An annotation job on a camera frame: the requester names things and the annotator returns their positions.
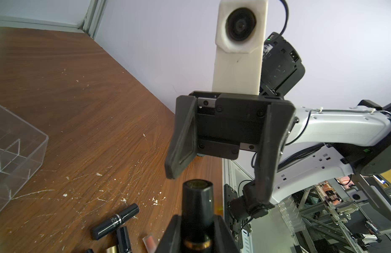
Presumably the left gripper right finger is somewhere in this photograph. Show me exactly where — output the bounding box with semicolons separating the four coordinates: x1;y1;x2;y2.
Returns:
213;215;240;253

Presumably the clear acrylic lipstick organizer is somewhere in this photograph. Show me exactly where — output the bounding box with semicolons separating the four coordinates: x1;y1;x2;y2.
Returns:
0;105;49;213

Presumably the black lipstick gold band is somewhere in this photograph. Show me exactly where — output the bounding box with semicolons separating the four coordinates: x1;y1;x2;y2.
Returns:
181;179;214;253

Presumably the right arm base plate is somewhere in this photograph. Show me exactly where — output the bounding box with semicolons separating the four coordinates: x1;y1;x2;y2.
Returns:
223;183;247;250

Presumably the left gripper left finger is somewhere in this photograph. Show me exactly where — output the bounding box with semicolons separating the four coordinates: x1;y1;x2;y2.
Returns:
155;215;182;253

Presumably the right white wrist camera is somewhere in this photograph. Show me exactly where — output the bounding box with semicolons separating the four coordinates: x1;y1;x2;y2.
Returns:
212;1;268;95

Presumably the black lipstick centre right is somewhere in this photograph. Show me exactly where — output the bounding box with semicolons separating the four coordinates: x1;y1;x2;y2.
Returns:
116;226;132;253

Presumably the pink lipstick tube lower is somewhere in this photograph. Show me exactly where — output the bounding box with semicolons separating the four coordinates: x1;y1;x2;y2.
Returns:
143;235;157;253

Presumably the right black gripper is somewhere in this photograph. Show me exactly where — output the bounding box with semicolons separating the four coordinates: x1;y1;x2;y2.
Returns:
165;32;305;215

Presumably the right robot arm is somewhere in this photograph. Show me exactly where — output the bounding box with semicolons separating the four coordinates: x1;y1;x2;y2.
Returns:
165;91;391;219

